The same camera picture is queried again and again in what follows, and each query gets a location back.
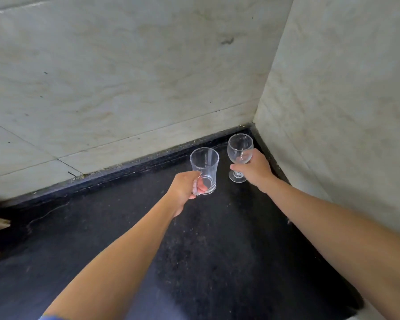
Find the person's right hand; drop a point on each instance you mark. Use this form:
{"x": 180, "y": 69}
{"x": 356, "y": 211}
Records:
{"x": 256, "y": 169}

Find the person's left hand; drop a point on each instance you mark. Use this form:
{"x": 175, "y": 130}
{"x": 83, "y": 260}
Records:
{"x": 181, "y": 188}

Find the person's left thumb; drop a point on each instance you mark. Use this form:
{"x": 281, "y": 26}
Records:
{"x": 191, "y": 174}

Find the person's right thumb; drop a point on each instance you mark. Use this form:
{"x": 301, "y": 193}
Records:
{"x": 241, "y": 166}

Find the clear glass mug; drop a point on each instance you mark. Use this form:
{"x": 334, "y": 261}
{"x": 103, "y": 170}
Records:
{"x": 205, "y": 168}

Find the clear stemmed wine glass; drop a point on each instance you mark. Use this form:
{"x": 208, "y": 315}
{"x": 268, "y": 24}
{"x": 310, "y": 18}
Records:
{"x": 240, "y": 149}

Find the person's left forearm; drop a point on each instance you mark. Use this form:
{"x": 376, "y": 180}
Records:
{"x": 120, "y": 259}

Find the person's right forearm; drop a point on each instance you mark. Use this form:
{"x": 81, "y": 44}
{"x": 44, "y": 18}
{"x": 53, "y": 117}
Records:
{"x": 340, "y": 236}

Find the blue sleeve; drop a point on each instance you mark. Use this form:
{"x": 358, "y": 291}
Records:
{"x": 50, "y": 317}

